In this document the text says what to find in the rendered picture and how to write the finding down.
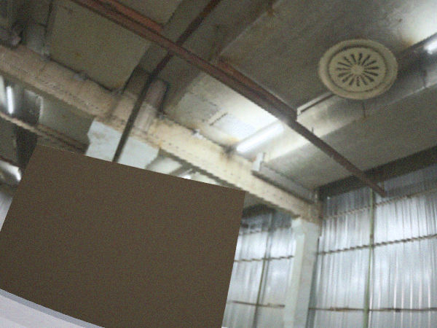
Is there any brown flat rectangular board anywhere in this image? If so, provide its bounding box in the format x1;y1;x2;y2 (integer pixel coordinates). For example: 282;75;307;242
0;144;246;328

